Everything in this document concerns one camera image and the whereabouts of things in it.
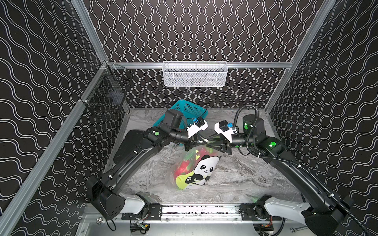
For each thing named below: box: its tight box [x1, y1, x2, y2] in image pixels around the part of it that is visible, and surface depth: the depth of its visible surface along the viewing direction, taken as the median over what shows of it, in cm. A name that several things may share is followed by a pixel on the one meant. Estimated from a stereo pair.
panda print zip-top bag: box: [169, 145, 222, 191], surface depth 74 cm
